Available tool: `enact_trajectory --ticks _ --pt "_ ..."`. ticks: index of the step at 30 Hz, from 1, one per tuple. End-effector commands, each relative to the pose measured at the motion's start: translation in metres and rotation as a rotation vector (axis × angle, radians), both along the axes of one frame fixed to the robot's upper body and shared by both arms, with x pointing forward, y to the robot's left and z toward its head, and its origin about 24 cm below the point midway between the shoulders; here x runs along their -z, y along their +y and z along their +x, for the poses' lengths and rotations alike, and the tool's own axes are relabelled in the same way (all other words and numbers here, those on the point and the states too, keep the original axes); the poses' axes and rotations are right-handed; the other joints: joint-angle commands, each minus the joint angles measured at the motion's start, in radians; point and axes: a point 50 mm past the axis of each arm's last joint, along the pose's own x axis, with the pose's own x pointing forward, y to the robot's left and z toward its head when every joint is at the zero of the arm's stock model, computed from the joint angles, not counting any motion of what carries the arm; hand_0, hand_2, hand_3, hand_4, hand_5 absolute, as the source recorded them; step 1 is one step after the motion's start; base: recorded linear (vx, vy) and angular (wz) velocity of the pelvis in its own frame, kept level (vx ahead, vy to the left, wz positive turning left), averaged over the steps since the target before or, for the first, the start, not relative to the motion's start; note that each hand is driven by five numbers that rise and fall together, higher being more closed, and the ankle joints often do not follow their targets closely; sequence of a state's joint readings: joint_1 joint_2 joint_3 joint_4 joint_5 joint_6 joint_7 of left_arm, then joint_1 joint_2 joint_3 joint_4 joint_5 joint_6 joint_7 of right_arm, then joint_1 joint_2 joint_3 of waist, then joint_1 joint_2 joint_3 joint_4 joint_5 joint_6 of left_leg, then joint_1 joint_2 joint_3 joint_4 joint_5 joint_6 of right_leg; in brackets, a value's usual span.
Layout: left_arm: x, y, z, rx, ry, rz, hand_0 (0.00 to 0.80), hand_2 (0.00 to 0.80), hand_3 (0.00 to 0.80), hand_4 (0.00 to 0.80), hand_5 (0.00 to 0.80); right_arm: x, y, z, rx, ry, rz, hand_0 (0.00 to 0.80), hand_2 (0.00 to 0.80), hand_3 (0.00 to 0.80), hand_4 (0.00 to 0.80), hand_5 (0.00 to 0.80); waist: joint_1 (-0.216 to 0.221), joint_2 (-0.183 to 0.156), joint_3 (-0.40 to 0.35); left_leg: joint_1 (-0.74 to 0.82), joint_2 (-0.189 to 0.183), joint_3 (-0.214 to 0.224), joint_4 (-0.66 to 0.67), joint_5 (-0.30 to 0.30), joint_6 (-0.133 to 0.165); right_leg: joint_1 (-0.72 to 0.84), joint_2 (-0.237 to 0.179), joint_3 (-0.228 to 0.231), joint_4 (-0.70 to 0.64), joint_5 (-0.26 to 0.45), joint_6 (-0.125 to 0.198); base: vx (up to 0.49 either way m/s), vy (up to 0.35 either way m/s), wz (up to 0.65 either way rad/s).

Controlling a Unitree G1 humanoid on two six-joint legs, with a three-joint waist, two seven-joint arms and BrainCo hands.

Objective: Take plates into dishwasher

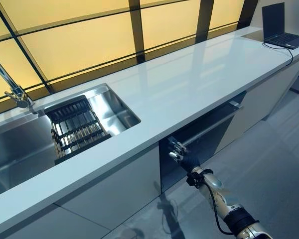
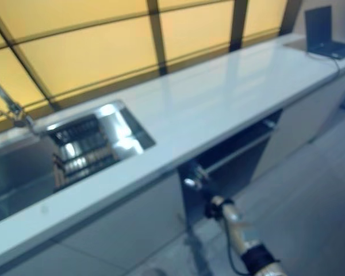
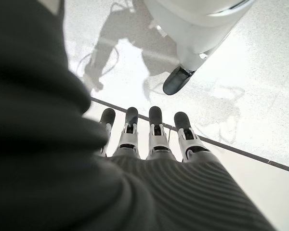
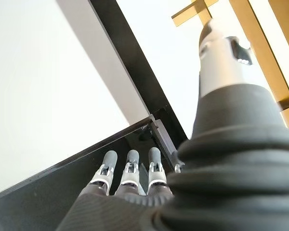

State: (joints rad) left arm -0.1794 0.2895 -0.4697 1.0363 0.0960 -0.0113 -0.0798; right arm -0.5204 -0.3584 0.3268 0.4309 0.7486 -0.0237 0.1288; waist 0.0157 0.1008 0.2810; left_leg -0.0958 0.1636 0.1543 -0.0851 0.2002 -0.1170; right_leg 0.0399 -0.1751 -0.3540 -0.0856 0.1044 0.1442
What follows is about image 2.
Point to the stainless steel sink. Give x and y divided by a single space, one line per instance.
123 132

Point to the chrome gooseneck faucet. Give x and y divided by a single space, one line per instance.
14 115

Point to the white glossy cabinet door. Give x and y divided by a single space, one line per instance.
20 258
302 120
123 218

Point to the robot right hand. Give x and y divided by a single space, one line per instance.
202 184

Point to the black laptop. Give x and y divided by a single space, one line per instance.
319 28

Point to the black sink drying rack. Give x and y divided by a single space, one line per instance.
80 152

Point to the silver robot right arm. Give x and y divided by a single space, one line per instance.
241 230

